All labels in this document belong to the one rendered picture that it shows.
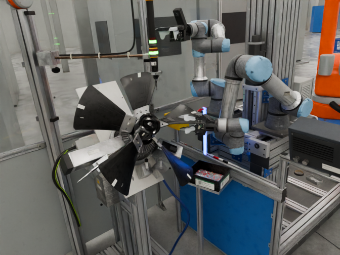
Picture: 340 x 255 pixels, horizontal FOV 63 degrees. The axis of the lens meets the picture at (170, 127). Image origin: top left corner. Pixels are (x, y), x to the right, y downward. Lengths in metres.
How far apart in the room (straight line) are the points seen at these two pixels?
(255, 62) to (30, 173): 1.55
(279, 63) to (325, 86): 3.10
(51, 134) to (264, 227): 1.38
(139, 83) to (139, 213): 0.78
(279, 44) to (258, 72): 0.60
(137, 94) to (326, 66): 3.78
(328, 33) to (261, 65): 3.85
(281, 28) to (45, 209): 2.00
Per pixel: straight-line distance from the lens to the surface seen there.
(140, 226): 1.84
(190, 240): 2.46
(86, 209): 2.35
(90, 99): 1.38
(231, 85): 1.49
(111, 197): 1.83
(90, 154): 1.42
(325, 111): 5.06
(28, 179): 2.08
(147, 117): 1.41
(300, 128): 1.32
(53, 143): 1.86
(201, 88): 2.04
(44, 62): 1.70
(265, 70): 1.39
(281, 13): 1.93
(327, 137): 1.27
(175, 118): 1.53
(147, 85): 1.55
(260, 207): 1.72
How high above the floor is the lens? 1.71
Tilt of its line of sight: 22 degrees down
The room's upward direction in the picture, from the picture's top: 4 degrees counter-clockwise
